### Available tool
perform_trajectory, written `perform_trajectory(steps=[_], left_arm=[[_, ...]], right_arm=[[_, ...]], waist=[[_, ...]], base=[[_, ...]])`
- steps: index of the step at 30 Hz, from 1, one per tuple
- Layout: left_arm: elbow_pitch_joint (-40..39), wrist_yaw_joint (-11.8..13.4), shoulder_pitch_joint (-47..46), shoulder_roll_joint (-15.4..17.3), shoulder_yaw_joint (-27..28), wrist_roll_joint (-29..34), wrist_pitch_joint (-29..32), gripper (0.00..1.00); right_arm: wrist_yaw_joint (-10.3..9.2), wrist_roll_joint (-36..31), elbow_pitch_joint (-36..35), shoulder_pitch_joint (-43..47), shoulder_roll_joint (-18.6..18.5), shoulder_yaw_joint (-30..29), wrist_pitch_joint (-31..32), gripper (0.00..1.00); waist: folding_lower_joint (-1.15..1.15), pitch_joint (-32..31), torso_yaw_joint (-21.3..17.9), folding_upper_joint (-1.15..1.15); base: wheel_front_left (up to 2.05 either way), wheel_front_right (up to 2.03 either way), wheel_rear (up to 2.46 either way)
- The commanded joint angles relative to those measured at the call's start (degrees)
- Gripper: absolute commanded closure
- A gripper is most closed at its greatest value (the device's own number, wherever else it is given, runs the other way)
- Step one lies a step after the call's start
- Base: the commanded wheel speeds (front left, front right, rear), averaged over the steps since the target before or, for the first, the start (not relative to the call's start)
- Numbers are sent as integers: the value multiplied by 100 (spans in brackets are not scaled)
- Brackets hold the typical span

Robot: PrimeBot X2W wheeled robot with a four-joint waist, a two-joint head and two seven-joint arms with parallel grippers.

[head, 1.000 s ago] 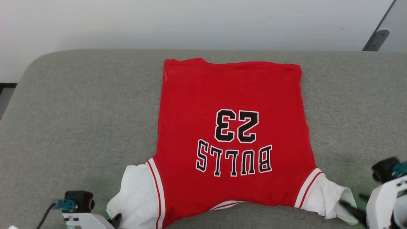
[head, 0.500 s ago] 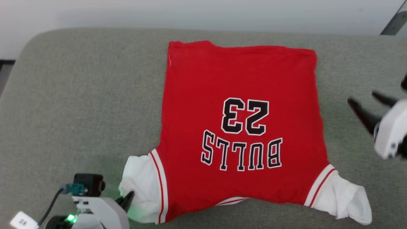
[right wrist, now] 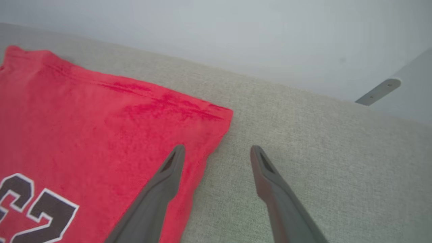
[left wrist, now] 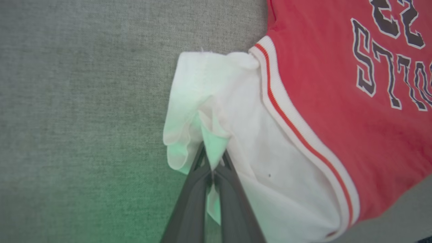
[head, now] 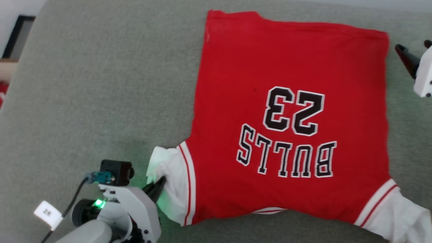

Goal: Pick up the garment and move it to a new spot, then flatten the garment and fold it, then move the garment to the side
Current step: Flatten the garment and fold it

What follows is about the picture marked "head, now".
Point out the small red cloth item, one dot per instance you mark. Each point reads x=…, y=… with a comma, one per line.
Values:
x=2, y=92

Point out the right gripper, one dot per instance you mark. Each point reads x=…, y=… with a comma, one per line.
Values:
x=425, y=74

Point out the black framed panel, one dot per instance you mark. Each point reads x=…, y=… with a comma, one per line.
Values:
x=13, y=37

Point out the light wooden furniture piece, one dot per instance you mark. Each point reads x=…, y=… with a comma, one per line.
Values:
x=7, y=69

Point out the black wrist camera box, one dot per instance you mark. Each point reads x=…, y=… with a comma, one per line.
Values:
x=116, y=172

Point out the red Bulls 23 jersey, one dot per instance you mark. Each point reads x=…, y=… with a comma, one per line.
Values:
x=287, y=60

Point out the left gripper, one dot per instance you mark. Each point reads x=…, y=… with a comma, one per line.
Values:
x=141, y=212

